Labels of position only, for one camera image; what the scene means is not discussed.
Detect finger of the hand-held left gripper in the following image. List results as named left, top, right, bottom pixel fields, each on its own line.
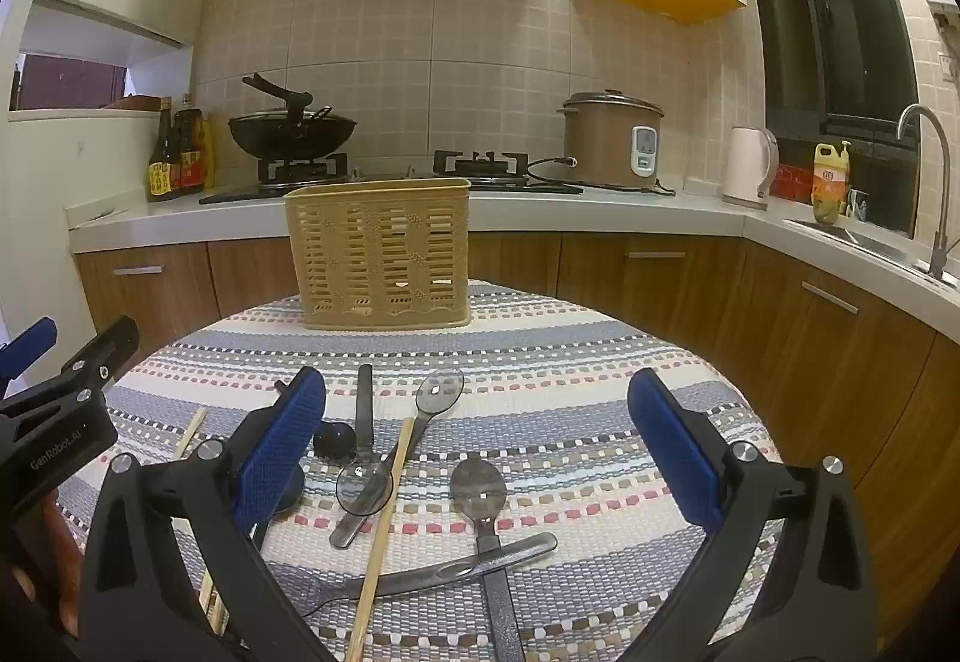
left=0, top=317, right=59, bottom=397
left=41, top=315, right=140, bottom=412

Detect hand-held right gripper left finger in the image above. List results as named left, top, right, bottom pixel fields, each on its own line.
left=79, top=366, right=338, bottom=662

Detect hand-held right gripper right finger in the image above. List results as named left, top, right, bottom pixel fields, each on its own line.
left=622, top=368, right=878, bottom=662

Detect black plastic spoon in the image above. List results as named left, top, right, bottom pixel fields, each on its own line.
left=313, top=420, right=357, bottom=462

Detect wooden chopstick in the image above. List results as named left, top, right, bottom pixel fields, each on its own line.
left=172, top=408, right=207, bottom=462
left=346, top=417, right=416, bottom=662

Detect black-handled clear spoon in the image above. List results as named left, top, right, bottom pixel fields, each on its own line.
left=448, top=458, right=526, bottom=662
left=335, top=363, right=396, bottom=517

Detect grey-handled clear spoon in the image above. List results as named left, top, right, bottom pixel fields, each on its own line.
left=330, top=368, right=466, bottom=549

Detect metal fork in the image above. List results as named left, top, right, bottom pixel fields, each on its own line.
left=296, top=533, right=560, bottom=622

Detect beige plastic utensil basket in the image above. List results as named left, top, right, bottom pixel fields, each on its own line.
left=283, top=177, right=472, bottom=331

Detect person's left hand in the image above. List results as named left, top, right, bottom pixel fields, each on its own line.
left=7, top=489, right=80, bottom=637

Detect striped woven tablecloth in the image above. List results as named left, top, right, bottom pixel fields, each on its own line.
left=56, top=283, right=785, bottom=662

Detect wooden base cabinets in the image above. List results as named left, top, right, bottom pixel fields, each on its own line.
left=75, top=234, right=960, bottom=633

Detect tall dark sauce bottle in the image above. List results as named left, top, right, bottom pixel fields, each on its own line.
left=148, top=97, right=181, bottom=203

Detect red-label sauce bottle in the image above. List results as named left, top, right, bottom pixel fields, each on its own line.
left=174, top=107, right=205, bottom=194

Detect steel sink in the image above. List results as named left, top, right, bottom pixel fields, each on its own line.
left=784, top=218, right=960, bottom=292

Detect white kitchen countertop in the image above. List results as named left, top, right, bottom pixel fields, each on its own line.
left=66, top=170, right=960, bottom=333

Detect black wok with lid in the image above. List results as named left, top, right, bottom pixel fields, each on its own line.
left=227, top=73, right=358, bottom=162

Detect white paper towel roll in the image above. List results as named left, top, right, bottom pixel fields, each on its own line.
left=721, top=125, right=779, bottom=211

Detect red packet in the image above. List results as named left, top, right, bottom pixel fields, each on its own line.
left=776, top=163, right=818, bottom=204

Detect yellow dish soap bottle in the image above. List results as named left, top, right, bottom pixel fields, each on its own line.
left=812, top=140, right=852, bottom=226

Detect brown rice cooker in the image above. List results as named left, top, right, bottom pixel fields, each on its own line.
left=556, top=90, right=665, bottom=189

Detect black gas stove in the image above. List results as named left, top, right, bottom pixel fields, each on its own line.
left=199, top=150, right=586, bottom=205

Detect steel faucet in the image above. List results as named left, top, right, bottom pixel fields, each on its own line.
left=896, top=104, right=960, bottom=280

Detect dark window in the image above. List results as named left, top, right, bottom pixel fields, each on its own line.
left=739, top=0, right=922, bottom=145

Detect black power cable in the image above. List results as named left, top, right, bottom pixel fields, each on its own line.
left=525, top=155, right=676, bottom=196

